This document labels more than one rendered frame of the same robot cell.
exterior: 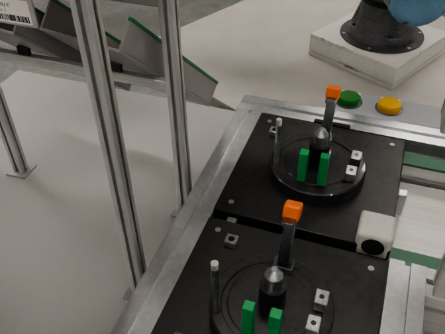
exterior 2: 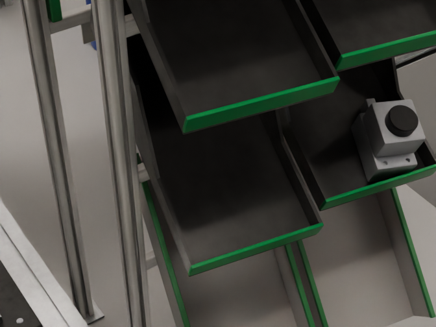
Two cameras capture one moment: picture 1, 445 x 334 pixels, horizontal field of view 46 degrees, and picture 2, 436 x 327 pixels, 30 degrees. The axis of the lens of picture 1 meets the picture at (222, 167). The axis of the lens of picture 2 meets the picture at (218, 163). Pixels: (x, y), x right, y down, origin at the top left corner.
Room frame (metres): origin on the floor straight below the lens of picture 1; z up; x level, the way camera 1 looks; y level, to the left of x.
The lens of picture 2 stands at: (1.02, -0.35, 1.73)
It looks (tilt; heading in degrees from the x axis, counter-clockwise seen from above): 40 degrees down; 126
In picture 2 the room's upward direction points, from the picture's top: straight up
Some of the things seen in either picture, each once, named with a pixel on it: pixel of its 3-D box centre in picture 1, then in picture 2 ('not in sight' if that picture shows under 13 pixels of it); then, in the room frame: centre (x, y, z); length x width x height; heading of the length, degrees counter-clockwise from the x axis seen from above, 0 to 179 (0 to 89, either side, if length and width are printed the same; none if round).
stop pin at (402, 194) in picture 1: (400, 202); not in sight; (0.54, -0.26, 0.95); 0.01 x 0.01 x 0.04; 70
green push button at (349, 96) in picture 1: (348, 100); not in sight; (0.78, -0.23, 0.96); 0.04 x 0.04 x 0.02
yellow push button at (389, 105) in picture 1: (389, 107); not in sight; (0.75, -0.29, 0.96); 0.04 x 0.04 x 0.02
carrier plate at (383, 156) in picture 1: (315, 176); not in sight; (0.58, -0.14, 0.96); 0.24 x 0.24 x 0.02; 70
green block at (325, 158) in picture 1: (323, 169); not in sight; (0.53, -0.14, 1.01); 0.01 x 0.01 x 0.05; 70
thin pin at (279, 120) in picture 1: (277, 143); not in sight; (0.57, -0.08, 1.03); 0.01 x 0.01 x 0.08
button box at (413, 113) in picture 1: (385, 122); not in sight; (0.75, -0.29, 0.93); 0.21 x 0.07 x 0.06; 70
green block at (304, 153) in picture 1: (302, 165); not in sight; (0.54, -0.11, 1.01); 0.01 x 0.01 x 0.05; 70
